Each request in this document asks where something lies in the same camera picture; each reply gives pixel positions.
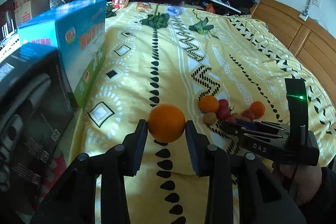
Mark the red tomato right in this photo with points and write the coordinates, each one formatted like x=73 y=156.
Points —
x=248 y=114

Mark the wooden headboard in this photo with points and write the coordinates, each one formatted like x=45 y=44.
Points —
x=309 y=42

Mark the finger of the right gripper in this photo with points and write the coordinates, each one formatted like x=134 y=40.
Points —
x=263 y=126
x=237 y=130

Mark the operator right hand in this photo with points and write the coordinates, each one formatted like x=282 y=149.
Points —
x=308 y=179

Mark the green vegetable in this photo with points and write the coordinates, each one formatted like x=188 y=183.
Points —
x=156 y=21
x=202 y=27
x=110 y=10

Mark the packaged bread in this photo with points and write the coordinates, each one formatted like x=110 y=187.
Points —
x=144 y=7

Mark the green vegetable right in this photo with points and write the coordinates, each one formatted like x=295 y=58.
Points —
x=202 y=27

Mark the green vegetable left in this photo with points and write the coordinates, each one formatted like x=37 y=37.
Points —
x=110 y=10

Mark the brown kiwi fruit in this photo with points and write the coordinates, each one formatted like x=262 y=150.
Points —
x=210 y=118

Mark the large orange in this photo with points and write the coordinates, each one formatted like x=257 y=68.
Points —
x=166 y=123

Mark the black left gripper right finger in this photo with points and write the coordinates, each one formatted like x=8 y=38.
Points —
x=208 y=160

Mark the blue green carton box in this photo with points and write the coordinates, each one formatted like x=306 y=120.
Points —
x=77 y=30

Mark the blue tissue pack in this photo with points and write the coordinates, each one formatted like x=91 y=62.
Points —
x=174 y=10

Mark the wall power socket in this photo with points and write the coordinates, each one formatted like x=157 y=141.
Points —
x=303 y=15

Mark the black shaver box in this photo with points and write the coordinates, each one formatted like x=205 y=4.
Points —
x=35 y=110

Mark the green vegetable middle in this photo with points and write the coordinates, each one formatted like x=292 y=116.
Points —
x=156 y=21

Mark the small orange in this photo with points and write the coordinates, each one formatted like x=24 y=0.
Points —
x=258 y=109

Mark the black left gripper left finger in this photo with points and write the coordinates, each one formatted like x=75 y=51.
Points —
x=122 y=160

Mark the red tomato upper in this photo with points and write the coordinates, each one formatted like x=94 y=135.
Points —
x=223 y=103

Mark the small red tomato front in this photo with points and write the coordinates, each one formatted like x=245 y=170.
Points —
x=231 y=120

